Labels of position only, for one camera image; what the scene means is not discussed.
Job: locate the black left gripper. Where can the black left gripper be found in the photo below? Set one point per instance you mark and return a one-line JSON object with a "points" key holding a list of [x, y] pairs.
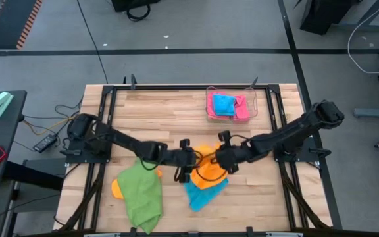
{"points": [[179, 158]]}

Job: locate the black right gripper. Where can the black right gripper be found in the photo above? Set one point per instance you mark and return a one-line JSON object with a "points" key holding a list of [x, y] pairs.
{"points": [[234, 153]]}

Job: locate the orange microfiber towel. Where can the orange microfiber towel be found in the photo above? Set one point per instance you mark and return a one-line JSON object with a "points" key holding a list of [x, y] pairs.
{"points": [[209, 171], [116, 191]]}

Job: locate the blue microfiber towel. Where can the blue microfiber towel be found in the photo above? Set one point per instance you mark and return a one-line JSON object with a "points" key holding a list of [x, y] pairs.
{"points": [[224, 105], [202, 197]]}

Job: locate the pink microfiber towel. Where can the pink microfiber towel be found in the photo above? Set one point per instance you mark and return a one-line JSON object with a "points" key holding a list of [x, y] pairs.
{"points": [[210, 108], [242, 110]]}

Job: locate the clear plastic bin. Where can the clear plastic bin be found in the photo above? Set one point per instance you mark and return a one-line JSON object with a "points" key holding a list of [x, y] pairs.
{"points": [[254, 105]]}

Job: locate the green microfiber towel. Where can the green microfiber towel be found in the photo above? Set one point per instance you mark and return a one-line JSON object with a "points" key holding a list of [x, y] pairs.
{"points": [[140, 197]]}

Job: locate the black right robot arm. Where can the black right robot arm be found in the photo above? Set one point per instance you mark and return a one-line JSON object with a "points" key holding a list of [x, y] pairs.
{"points": [[291, 131]]}

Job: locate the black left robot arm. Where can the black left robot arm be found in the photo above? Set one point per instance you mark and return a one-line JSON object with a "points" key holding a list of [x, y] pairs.
{"points": [[110, 138]]}

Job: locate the black table clamp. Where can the black table clamp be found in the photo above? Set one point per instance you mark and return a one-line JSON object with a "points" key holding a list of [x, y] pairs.
{"points": [[249, 231], [133, 231], [253, 83], [133, 82]]}

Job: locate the black power adapter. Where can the black power adapter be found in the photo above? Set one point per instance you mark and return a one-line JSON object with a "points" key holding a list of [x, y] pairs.
{"points": [[44, 143]]}

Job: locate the black equipment box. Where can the black equipment box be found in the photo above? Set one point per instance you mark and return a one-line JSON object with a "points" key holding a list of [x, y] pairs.
{"points": [[133, 4]]}

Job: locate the gray desk foot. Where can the gray desk foot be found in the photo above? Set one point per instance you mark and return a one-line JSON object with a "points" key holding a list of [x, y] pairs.
{"points": [[377, 113]]}

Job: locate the black cabinet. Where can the black cabinet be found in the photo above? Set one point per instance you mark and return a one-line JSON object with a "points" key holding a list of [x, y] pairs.
{"points": [[324, 14]]}

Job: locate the black side desk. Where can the black side desk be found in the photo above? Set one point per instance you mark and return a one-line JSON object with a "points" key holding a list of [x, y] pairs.
{"points": [[5, 131]]}

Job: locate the gray desk leg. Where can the gray desk leg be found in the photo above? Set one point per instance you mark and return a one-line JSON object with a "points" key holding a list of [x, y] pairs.
{"points": [[373, 25]]}

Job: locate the black mat with orange stripes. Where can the black mat with orange stripes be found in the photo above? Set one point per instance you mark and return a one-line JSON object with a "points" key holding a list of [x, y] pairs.
{"points": [[5, 23]]}

